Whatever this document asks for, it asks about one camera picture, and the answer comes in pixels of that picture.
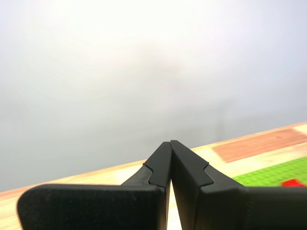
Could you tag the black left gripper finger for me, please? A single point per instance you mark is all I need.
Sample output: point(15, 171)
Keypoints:
point(96, 208)
point(227, 208)

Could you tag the green studded baseplate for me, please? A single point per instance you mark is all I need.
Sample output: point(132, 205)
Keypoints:
point(263, 175)

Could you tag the red toy brick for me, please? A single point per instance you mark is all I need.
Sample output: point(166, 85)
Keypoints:
point(292, 183)

